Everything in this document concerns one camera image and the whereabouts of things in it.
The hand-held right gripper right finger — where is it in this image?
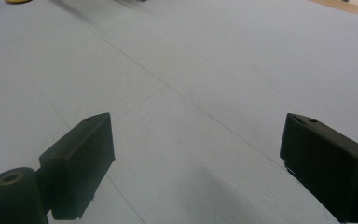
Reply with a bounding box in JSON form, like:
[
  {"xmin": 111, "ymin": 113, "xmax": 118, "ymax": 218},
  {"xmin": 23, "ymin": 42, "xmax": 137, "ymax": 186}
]
[{"xmin": 279, "ymin": 112, "xmax": 358, "ymax": 224}]

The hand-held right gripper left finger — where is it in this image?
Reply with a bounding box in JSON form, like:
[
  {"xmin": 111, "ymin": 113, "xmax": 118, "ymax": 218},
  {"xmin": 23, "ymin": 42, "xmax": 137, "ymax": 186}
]
[{"xmin": 38, "ymin": 112, "xmax": 117, "ymax": 221}]

